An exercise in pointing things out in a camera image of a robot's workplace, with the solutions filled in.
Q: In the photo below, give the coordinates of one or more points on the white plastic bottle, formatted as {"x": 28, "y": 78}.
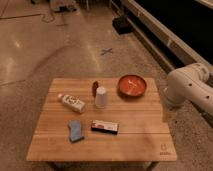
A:
{"x": 70, "y": 101}

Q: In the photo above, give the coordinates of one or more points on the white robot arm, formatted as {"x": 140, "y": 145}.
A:
{"x": 190, "y": 83}

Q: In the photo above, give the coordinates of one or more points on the red ceramic bowl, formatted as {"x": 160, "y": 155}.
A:
{"x": 131, "y": 86}

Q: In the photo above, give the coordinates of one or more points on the small red disc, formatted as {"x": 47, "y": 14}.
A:
{"x": 94, "y": 88}

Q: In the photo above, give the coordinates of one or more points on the white paper cup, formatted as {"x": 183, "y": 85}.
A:
{"x": 101, "y": 97}

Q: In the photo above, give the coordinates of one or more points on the wooden table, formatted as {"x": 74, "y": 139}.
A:
{"x": 143, "y": 136}

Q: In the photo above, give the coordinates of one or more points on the red white black box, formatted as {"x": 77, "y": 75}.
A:
{"x": 105, "y": 126}

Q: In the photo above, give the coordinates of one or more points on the blue sponge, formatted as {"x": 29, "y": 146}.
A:
{"x": 75, "y": 131}

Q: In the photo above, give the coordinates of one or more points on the black box on floor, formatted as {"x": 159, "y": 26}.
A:
{"x": 121, "y": 25}

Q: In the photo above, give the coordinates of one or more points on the equipment at top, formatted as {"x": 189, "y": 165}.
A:
{"x": 62, "y": 5}

